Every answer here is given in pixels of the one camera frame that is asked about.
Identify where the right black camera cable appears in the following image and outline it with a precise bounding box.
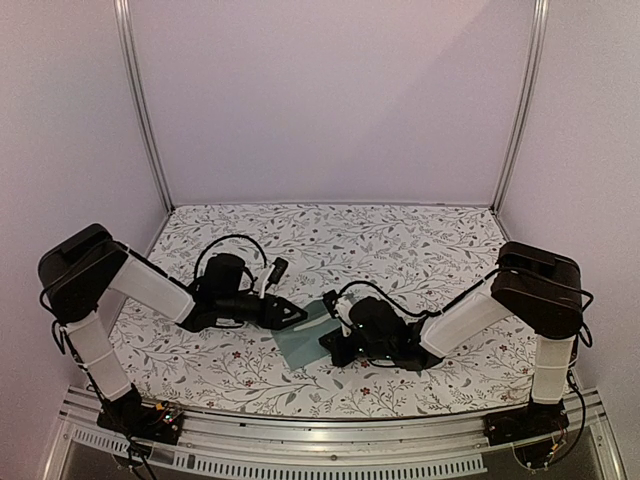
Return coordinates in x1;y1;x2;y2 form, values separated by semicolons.
339;279;431;319

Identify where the floral patterned table mat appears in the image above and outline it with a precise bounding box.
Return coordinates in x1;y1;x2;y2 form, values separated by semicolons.
110;204;537;419

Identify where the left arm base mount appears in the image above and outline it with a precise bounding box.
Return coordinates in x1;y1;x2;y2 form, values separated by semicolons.
97;399;184;445

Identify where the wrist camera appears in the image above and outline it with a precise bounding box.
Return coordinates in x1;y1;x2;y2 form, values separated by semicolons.
256;257;289;298
322;290;352;322

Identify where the left black camera cable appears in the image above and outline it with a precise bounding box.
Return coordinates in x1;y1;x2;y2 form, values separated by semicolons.
193;234;269;286

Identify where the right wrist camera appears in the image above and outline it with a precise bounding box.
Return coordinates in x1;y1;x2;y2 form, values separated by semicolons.
322;290;352;322

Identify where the left aluminium frame post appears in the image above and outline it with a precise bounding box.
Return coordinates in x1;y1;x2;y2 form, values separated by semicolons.
113;0;175;214

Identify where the teal blue envelope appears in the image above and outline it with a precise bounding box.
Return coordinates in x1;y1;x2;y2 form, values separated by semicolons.
272;300;342;370

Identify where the aluminium frame post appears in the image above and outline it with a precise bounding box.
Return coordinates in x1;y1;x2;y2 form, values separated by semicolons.
113;0;175;214
491;0;549;217

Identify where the front aluminium rail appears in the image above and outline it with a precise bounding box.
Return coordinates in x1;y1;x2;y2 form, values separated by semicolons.
43;387;627;479

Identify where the beige letter paper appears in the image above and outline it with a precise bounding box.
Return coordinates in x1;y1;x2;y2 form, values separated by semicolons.
293;319;331;334

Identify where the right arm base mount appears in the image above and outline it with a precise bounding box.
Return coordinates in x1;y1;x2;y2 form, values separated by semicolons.
483;401;569;446

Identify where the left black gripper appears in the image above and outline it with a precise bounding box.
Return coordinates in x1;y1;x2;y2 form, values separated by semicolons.
217;293;308;331

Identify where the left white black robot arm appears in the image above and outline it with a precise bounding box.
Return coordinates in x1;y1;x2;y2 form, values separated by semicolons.
37;223;308;434

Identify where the right aluminium frame post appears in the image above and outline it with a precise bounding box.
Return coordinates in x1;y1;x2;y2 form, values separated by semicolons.
491;0;549;217

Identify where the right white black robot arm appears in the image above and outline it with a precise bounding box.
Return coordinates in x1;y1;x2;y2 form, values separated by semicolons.
319;241;594;436

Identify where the black camera cable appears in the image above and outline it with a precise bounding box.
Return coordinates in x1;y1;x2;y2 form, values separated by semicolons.
193;234;269;286
339;279;431;319

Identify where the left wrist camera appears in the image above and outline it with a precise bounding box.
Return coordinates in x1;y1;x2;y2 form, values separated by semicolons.
256;257;289;298

